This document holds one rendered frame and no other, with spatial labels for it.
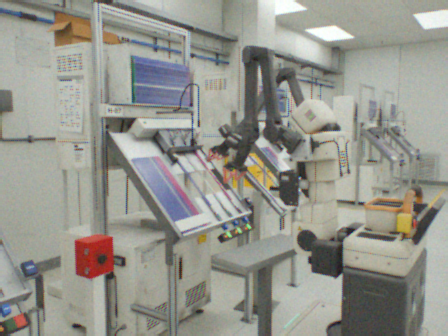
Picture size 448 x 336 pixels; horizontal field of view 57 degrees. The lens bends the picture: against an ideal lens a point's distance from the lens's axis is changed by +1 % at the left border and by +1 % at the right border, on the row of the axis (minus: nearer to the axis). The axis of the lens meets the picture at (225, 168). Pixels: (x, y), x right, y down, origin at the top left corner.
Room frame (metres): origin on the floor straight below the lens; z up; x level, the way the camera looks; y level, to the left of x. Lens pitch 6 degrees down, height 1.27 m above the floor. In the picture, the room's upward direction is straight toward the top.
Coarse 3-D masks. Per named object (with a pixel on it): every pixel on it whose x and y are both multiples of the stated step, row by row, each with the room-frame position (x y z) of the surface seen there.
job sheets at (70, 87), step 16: (64, 80) 2.40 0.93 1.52; (80, 80) 2.32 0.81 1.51; (64, 96) 2.40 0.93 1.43; (80, 96) 2.33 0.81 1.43; (64, 112) 2.41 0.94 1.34; (80, 112) 2.33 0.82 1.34; (64, 128) 2.42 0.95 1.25; (80, 128) 2.32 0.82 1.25; (80, 144) 2.33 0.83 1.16; (80, 160) 2.34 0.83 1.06
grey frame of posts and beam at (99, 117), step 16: (96, 16) 2.19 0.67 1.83; (96, 32) 2.19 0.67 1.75; (96, 48) 2.19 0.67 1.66; (96, 64) 2.19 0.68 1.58; (96, 80) 2.19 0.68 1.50; (96, 112) 2.20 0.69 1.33; (128, 112) 2.32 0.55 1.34; (144, 112) 2.42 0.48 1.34; (96, 128) 2.20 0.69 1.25; (96, 144) 2.20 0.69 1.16; (96, 160) 2.21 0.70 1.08; (176, 256) 1.93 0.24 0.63; (176, 272) 1.93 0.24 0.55; (176, 288) 1.93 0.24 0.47; (176, 304) 1.93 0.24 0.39; (176, 320) 1.93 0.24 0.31
